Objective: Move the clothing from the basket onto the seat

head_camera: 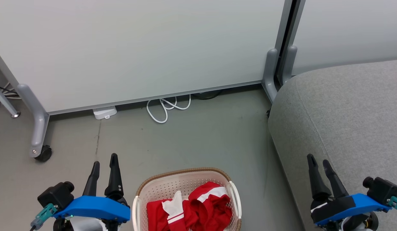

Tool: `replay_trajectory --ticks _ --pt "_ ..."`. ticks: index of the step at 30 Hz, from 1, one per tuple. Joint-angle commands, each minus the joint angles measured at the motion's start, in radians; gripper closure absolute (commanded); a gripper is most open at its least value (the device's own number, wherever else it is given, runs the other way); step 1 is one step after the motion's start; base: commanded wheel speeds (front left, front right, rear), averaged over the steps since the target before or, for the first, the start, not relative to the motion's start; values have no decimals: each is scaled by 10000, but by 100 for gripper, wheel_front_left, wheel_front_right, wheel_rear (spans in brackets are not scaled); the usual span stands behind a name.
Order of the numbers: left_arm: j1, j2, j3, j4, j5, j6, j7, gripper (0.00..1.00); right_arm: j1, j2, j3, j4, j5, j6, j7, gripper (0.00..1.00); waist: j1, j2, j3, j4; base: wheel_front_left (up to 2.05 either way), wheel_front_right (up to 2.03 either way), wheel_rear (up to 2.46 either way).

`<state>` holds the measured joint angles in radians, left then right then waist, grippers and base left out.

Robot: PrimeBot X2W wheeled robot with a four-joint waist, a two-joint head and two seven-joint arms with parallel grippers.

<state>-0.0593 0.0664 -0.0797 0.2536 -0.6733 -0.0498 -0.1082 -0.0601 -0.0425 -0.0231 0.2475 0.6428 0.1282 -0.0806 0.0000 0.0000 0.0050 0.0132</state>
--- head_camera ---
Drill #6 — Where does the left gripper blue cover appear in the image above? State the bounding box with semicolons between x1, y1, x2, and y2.
53;153;131;231

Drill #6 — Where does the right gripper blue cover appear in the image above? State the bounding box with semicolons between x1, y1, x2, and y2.
307;154;392;231

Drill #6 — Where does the red and white garment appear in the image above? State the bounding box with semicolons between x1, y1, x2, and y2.
146;191;190;231
182;182;233;231

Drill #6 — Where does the grey fabric sofa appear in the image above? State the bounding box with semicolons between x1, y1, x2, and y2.
268;59;397;231

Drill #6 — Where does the black caster wheel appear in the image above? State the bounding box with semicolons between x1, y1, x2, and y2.
35;145;52;162

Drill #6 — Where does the white power adapter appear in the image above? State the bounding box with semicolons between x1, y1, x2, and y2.
93;107;118;120

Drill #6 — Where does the white perforated laundry basket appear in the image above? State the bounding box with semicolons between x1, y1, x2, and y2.
132;167;242;231

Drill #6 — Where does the long grey partition foot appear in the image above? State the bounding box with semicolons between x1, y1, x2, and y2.
17;84;50;158

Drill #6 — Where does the grey metal table leg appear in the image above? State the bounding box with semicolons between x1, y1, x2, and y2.
0;82;21;118

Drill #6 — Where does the large white partition panel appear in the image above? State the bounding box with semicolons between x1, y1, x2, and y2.
0;0;294;115

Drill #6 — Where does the looped white cable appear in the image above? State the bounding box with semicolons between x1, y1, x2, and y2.
146;95;192;124

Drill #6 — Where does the thin black cable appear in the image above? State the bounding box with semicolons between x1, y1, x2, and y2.
0;85;18;97

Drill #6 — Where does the black floor cable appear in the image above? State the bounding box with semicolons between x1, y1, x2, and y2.
192;90;223;100

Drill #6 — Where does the white partition panel grey frame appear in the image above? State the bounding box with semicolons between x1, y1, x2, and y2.
284;0;397;77

